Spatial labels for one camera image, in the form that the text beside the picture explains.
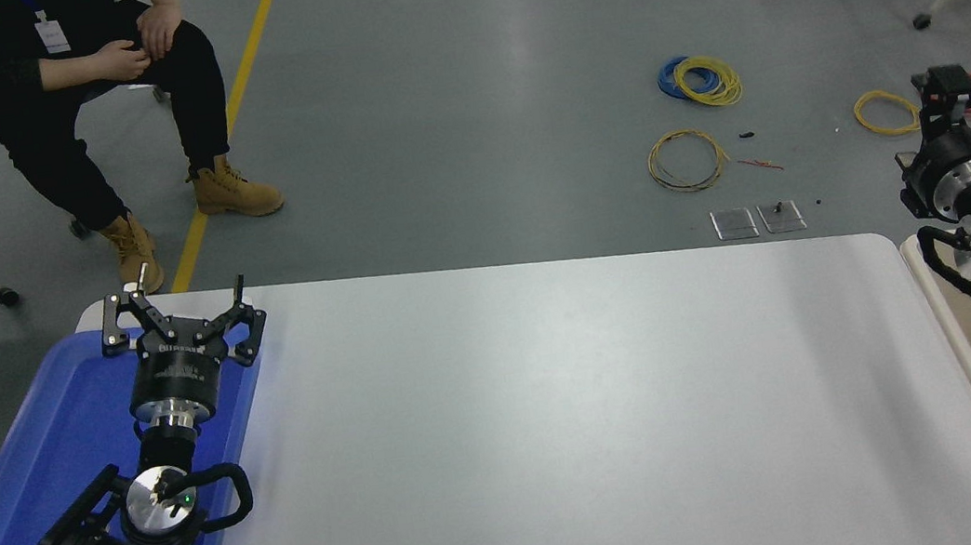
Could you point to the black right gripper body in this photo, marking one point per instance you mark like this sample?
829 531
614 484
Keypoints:
957 149

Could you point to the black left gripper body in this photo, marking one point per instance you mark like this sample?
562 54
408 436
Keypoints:
178 374

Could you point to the seated person's right hand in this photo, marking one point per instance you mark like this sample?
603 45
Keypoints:
120 63

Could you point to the seated person's left hand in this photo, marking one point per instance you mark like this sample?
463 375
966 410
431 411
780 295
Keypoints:
160 29

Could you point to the clear floor plate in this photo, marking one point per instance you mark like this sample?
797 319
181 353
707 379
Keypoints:
780 218
733 224

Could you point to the blue plastic tray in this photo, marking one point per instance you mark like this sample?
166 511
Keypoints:
51 461

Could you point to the seated person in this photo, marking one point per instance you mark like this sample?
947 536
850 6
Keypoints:
35 125

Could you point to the white id badge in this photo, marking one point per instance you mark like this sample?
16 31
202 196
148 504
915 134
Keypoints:
53 37

